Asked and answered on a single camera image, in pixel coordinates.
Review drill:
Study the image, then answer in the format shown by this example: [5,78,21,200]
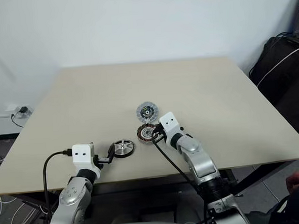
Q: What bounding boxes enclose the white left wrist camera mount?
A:
[71,142,101,173]

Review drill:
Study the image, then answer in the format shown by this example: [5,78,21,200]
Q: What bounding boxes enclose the black adapter cable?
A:
[11,111,25,129]

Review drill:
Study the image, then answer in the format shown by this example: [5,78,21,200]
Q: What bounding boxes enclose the white floor cable tangle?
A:
[0,151,49,224]

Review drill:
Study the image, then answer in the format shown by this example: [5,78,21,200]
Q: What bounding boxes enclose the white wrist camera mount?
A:
[158,111,184,148]
[71,142,101,173]

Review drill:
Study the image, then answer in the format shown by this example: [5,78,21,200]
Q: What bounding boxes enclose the white cable over bag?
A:
[253,46,299,88]

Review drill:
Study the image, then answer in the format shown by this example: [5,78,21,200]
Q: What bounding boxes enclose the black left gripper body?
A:
[92,154,105,170]

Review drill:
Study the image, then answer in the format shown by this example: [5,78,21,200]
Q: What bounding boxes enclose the black table frame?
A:
[14,167,245,224]

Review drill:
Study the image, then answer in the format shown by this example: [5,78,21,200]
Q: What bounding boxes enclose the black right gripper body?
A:
[152,124,168,143]

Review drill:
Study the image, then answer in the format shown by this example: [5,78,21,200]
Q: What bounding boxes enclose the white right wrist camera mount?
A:
[158,111,184,148]

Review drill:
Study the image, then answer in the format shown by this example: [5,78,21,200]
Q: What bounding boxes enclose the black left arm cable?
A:
[41,147,77,216]

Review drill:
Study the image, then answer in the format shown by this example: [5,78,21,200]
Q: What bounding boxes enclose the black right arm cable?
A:
[152,135,218,224]

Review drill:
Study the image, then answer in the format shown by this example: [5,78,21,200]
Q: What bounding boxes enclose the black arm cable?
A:
[152,135,218,224]
[41,147,77,216]

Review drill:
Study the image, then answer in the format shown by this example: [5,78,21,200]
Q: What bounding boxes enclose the black bag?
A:
[246,34,299,137]

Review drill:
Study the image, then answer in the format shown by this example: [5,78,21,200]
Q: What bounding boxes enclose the wall power socket plug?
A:
[3,102,34,119]

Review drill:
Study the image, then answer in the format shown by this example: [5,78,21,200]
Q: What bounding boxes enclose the silver spoked rotor black rim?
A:
[112,139,138,159]

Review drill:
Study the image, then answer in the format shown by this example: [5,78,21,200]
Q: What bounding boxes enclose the person's bare hand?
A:
[285,170,299,195]

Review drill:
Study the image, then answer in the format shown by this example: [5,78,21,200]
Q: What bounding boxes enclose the silver motor housing copper windings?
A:
[135,123,158,145]

